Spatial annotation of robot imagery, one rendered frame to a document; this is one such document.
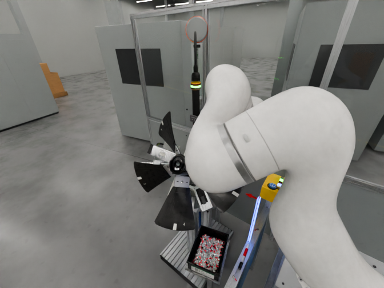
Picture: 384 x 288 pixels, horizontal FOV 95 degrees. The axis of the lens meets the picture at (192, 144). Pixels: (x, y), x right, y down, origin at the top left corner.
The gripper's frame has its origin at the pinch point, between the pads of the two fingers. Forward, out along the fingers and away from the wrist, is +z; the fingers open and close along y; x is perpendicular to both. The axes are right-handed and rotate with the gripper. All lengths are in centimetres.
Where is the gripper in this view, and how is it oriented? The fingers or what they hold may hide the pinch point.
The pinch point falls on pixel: (196, 117)
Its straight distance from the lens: 83.6
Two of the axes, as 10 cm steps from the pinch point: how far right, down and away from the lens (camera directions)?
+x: -0.2, -8.6, -5.1
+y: 6.0, -4.2, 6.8
